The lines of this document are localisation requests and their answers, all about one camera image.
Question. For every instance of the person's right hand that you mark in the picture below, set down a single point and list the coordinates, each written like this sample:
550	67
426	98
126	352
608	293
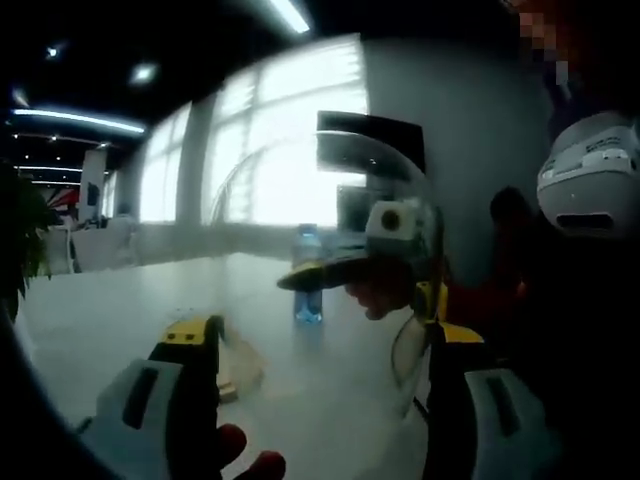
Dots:
380	300

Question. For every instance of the blue Mizone drink bottle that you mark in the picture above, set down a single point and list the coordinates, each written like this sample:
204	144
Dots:
306	245

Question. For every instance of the clear glass dome cover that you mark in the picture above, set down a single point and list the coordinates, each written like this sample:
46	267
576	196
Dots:
390	167

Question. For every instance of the round wooden base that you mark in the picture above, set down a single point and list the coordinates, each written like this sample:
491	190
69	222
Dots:
240	367

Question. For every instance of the small dark wall screen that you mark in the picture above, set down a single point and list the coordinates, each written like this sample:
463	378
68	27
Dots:
93	194

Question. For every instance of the person's left hand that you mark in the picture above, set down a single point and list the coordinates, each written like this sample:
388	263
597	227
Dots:
250	465

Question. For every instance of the small round ceiling spotlight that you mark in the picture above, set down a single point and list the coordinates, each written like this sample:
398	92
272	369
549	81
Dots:
54	51

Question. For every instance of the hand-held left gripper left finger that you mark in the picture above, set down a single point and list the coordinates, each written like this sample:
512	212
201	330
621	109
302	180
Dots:
165	400

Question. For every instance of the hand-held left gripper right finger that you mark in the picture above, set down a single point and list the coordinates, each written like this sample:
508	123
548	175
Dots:
460	415

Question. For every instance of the white chair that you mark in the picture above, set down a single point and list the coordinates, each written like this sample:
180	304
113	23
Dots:
107	245

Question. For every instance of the dark laptop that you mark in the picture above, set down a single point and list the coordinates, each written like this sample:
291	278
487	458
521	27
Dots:
352	210

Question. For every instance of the large round ceiling spotlight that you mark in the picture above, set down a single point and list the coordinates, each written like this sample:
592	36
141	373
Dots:
143	74

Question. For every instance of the curved ceiling light strip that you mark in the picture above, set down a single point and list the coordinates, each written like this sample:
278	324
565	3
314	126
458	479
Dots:
80	119

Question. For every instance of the window with white blinds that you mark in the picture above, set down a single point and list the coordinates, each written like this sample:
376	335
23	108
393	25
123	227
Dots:
280	150

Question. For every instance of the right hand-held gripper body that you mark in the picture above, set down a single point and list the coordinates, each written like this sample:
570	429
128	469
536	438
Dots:
400	230

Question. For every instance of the dark potted plant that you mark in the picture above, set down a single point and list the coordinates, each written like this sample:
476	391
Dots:
25	225

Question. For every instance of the white chest device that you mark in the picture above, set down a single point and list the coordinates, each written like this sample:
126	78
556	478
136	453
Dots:
585	175

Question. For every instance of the black monitor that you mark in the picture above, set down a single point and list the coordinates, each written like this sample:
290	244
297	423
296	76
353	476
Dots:
340	120

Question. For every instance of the straight ceiling light strip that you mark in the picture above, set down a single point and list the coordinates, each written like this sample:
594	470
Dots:
290	15

